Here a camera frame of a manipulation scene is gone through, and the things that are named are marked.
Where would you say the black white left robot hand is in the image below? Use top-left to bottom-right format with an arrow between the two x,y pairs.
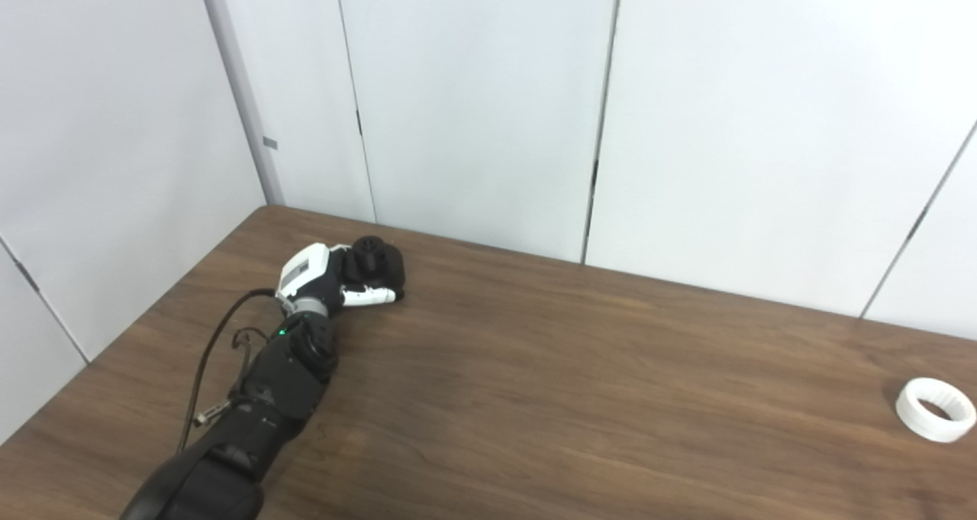
275,243 -> 398,316

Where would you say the round black stepped part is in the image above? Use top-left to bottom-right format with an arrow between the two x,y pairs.
340,235 -> 406,301

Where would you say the white toothed ring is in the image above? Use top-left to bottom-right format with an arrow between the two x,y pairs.
895,377 -> 977,444

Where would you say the thin wire with yellow plug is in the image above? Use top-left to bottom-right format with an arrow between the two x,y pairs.
231,326 -> 269,399

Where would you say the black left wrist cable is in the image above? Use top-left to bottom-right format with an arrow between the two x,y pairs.
177,289 -> 279,454

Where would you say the grey wall corner post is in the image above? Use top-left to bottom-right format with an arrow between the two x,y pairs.
195,0 -> 285,206

